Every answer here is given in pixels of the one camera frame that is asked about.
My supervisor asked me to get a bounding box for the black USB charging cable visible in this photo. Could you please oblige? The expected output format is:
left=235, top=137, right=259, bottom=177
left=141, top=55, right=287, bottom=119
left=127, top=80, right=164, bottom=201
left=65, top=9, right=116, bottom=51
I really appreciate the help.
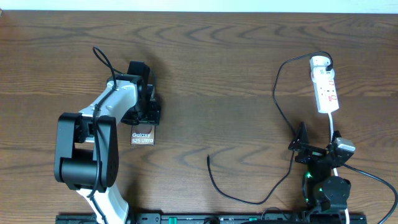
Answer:
left=206, top=51, right=334, bottom=206

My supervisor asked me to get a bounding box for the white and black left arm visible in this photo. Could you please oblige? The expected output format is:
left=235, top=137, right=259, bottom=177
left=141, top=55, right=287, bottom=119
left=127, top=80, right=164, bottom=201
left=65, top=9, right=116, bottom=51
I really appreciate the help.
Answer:
left=54, top=70, right=160, bottom=223

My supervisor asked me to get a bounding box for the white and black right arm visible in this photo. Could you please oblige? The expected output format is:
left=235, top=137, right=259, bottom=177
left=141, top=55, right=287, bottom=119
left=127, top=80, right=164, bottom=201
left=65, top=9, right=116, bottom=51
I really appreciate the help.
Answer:
left=289, top=122, right=356, bottom=213

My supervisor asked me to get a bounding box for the white surge protector power strip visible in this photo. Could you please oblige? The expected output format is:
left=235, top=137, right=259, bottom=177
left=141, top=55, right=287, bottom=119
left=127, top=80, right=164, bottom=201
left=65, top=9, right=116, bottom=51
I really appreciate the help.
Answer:
left=311, top=68, right=339, bottom=114

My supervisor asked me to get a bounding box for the white power strip cord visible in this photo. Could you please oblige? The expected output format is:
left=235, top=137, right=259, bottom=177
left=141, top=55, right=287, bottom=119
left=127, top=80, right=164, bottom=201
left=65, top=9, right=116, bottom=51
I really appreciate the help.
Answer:
left=327, top=111, right=351, bottom=224

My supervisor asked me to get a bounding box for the white USB wall charger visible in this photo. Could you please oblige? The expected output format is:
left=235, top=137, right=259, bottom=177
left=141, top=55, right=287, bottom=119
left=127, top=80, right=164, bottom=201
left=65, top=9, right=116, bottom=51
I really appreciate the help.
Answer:
left=310, top=56, right=335, bottom=83

